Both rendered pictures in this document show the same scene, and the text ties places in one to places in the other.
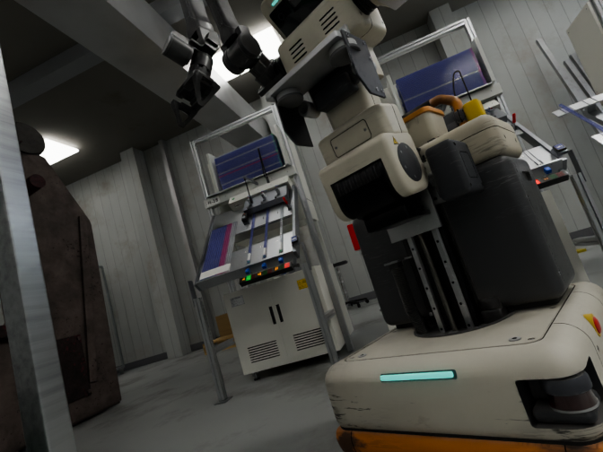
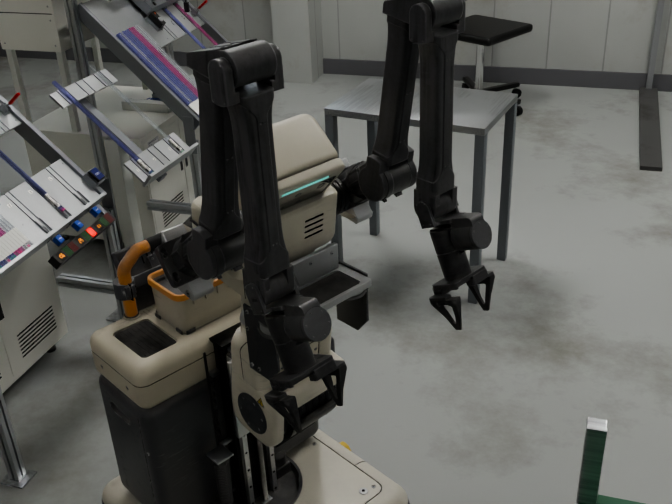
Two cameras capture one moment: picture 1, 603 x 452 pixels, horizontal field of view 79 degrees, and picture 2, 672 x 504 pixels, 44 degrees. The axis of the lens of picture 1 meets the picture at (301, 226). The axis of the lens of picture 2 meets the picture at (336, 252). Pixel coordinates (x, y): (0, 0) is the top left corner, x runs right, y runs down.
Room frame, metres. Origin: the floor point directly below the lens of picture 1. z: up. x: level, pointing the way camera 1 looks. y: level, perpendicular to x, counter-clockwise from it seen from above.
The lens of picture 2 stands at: (0.67, 1.29, 1.94)
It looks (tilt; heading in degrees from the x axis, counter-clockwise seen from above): 29 degrees down; 276
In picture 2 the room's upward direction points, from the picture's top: 3 degrees counter-clockwise
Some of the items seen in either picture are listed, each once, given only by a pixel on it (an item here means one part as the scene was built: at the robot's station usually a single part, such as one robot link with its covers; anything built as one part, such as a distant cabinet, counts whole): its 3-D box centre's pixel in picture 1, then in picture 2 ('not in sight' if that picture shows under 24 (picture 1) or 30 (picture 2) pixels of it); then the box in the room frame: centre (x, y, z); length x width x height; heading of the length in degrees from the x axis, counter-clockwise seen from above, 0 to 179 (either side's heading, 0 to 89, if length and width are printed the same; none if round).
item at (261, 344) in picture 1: (274, 273); not in sight; (2.63, 0.29, 0.66); 1.01 x 0.73 x 1.31; 166
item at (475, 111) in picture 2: not in sight; (421, 187); (0.62, -2.08, 0.40); 0.70 x 0.45 x 0.80; 158
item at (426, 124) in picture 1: (410, 141); (202, 288); (1.19, -0.44, 0.87); 0.23 x 0.15 x 0.11; 48
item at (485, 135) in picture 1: (437, 220); (219, 382); (1.18, -0.42, 0.59); 0.55 x 0.34 x 0.83; 48
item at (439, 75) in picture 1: (439, 85); not in sight; (2.34, -1.18, 1.52); 0.51 x 0.13 x 0.27; 76
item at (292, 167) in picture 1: (270, 238); not in sight; (2.82, 0.26, 0.95); 1.33 x 0.82 x 1.90; 166
